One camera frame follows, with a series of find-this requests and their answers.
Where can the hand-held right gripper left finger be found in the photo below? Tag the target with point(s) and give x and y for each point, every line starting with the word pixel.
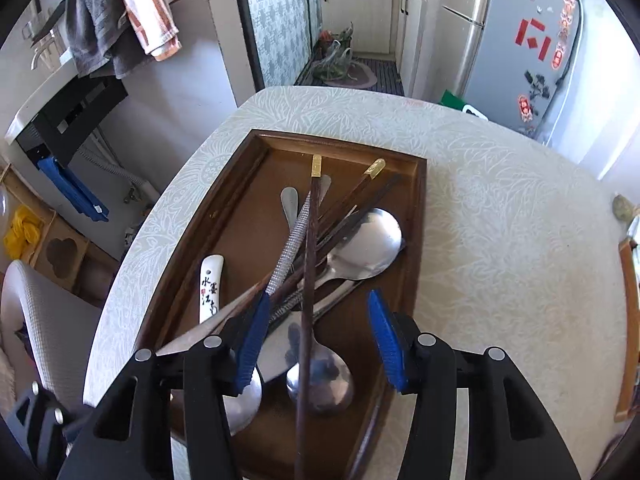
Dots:
pixel 252 340

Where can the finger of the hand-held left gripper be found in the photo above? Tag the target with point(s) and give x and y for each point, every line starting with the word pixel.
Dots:
pixel 45 430

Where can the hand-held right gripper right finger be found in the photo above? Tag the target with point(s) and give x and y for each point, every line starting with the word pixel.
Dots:
pixel 385 340

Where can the metal table knife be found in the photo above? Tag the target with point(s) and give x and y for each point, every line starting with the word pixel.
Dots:
pixel 280 350

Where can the white ceramic spoon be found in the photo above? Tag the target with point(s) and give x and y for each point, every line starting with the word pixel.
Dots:
pixel 211 285

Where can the round metal spoon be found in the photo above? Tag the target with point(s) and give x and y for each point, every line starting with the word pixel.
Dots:
pixel 325 385

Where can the large metal spoon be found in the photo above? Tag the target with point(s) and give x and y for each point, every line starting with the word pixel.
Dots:
pixel 370 245

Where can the dark wooden tray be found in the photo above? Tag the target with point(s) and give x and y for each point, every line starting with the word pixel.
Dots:
pixel 240 220

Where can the white chair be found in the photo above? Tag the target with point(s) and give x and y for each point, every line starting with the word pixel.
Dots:
pixel 45 330

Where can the wooden cat tree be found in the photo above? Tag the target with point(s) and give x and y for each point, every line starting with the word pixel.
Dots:
pixel 60 255

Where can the yellow cloth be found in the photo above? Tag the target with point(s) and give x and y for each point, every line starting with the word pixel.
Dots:
pixel 22 232

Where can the blue cloth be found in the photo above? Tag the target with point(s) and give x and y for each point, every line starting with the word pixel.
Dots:
pixel 70 187

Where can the light wooden tray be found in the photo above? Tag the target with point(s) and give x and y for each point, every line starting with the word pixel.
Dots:
pixel 627 330

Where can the green box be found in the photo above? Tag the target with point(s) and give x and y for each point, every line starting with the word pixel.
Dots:
pixel 457 102

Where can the green stone ornament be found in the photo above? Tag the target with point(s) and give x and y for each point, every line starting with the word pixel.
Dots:
pixel 622 207

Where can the black sink cabinet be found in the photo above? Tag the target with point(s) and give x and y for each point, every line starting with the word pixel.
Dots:
pixel 75 115

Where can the bag of vegetables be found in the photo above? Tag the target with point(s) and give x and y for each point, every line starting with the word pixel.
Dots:
pixel 335 57

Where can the patterned sliding door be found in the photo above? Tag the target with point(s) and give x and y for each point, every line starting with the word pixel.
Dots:
pixel 280 25

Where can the white kitchen cabinet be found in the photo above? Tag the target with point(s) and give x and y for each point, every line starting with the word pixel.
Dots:
pixel 360 20

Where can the white sink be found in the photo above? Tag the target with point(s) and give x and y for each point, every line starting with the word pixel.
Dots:
pixel 35 100

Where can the silver refrigerator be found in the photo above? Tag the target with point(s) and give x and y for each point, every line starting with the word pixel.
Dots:
pixel 515 35

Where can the grey towel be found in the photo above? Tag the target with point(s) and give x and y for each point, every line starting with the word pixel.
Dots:
pixel 97 20

